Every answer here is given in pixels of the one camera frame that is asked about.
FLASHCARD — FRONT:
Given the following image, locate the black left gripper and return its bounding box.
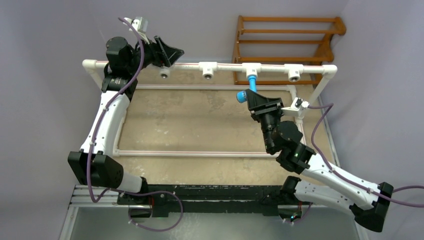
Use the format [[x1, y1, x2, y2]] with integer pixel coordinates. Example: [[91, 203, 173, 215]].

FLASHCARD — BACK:
[[127, 35, 183, 74]]

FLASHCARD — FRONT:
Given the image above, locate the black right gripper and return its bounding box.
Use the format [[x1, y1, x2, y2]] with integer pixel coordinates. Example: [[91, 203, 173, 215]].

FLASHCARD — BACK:
[[246, 89, 285, 152]]

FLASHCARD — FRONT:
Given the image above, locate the blue plastic water faucet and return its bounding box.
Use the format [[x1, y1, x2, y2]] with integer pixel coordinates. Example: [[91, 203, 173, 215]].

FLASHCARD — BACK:
[[236, 74, 258, 103]]

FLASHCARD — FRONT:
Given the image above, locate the white PVC pipe frame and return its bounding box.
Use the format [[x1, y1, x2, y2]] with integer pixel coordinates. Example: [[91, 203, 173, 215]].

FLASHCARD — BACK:
[[81, 62, 338, 158]]

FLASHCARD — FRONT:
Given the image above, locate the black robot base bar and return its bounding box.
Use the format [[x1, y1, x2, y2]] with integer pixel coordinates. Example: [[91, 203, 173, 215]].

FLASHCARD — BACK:
[[117, 184, 310, 218]]

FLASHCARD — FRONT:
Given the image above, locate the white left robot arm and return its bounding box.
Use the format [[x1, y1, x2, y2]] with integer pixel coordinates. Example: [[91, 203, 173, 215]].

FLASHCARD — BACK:
[[67, 36, 185, 205]]

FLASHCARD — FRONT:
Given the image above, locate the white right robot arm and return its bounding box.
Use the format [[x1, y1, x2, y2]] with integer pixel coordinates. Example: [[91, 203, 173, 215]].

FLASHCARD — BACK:
[[236, 89, 394, 233]]

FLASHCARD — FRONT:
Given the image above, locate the wooden rack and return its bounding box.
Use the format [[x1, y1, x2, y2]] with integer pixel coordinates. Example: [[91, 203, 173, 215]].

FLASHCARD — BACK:
[[231, 15, 347, 66]]

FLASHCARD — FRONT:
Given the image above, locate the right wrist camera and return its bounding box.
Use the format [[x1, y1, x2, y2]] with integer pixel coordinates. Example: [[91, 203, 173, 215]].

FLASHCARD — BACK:
[[282, 97, 310, 118]]

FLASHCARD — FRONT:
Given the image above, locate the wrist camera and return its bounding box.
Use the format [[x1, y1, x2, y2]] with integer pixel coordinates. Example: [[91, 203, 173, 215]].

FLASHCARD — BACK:
[[282, 97, 310, 118], [123, 16, 150, 44]]

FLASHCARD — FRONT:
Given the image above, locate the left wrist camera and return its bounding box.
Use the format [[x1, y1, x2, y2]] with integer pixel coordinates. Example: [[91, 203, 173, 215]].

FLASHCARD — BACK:
[[123, 16, 150, 44]]

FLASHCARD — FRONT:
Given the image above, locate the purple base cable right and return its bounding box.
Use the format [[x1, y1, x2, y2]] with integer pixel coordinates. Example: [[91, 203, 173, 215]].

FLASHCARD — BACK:
[[283, 202, 313, 226]]

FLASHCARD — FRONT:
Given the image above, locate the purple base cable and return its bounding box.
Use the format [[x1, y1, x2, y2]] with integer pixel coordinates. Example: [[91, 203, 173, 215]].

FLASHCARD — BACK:
[[128, 190, 184, 233], [283, 202, 313, 226]]

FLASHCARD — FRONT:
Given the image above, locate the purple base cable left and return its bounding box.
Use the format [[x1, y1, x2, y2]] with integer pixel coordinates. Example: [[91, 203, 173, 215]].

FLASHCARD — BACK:
[[128, 190, 184, 233]]

